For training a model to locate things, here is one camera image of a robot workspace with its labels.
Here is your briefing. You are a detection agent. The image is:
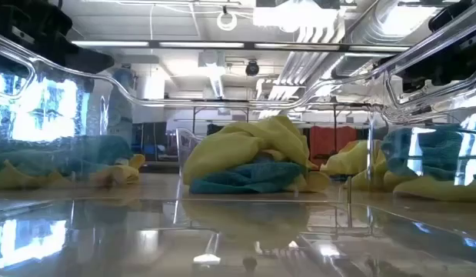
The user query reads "yellow microfiber towel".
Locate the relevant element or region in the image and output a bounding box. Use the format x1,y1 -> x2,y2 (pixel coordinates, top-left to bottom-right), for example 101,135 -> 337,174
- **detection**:
392,175 -> 476,204
90,153 -> 146,188
320,139 -> 381,192
0,159 -> 92,190
182,115 -> 311,185
285,170 -> 331,193

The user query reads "teal microfiber towel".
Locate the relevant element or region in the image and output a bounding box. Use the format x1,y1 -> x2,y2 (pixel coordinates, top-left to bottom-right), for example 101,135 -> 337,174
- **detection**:
0,134 -> 135,176
189,159 -> 314,195

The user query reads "blue microfiber towel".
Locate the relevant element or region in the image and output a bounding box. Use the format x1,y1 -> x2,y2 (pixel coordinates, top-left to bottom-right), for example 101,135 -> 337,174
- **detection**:
381,123 -> 476,182

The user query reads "clear plastic basket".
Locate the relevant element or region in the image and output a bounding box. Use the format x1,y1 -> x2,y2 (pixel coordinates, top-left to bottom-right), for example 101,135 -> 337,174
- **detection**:
0,0 -> 476,277
175,128 -> 205,176

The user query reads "dark cabinet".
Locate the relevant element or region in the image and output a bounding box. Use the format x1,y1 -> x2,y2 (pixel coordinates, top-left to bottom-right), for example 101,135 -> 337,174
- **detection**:
131,122 -> 168,162

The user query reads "red cabinet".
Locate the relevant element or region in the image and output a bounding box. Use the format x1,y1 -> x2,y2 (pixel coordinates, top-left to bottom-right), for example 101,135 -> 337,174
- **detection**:
309,125 -> 358,166

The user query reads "black overhead camera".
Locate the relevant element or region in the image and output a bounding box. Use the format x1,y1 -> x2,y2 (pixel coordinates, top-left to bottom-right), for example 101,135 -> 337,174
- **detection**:
245,60 -> 261,77

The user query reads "white coiled cable loop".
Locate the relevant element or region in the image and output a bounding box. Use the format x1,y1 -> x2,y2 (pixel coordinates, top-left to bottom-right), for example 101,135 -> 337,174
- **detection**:
216,10 -> 238,32

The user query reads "black overhead frame beam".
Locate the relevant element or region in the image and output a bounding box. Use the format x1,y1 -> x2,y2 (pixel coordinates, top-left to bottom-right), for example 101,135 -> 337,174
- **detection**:
70,39 -> 411,54

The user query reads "silver ventilation duct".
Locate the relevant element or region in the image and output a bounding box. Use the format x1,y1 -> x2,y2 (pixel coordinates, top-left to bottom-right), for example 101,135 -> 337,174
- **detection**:
333,0 -> 419,80

